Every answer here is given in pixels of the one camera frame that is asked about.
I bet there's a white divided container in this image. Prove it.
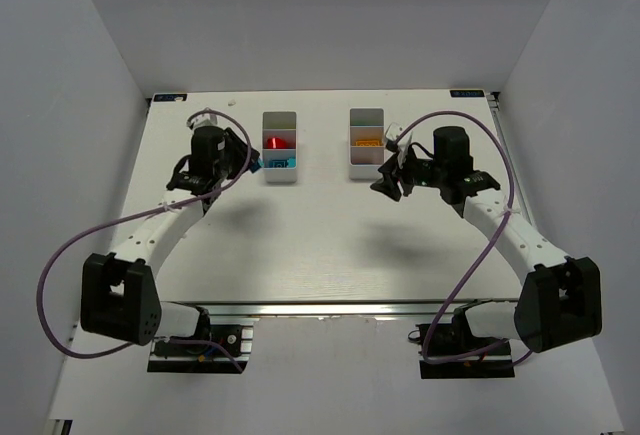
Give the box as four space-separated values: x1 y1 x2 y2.
262 111 298 184
348 108 385 181

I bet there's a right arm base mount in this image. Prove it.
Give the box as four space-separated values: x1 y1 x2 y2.
408 308 515 380

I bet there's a teal printed lego piece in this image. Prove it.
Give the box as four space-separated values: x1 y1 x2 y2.
268 158 292 169

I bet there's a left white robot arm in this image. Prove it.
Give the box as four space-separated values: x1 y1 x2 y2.
80 125 259 346

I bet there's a yellow orange teal lego stack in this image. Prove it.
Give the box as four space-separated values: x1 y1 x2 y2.
354 139 383 147

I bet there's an aluminium rail frame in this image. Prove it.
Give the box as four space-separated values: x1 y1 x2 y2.
92 299 566 321

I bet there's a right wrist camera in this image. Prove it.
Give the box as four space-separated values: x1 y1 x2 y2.
384 122 412 168

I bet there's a blue table label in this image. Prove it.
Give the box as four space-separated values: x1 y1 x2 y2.
152 93 187 103
449 89 485 98

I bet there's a right blue table label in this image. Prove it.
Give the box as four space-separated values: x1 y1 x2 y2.
449 89 485 98

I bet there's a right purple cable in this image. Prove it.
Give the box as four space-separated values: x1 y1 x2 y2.
384 110 534 366

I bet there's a left blue table label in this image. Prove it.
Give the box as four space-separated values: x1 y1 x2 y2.
152 93 187 103

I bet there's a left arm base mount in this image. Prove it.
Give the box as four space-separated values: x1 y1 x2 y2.
147 309 254 375

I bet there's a red round lego piece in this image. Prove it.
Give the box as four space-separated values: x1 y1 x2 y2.
265 137 289 150

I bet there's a left white divided container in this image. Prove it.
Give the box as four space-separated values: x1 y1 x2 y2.
262 111 298 184

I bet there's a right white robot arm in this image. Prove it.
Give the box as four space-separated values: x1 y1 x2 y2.
371 124 602 353

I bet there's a right white divided container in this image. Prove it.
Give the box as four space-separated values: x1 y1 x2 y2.
348 108 385 181

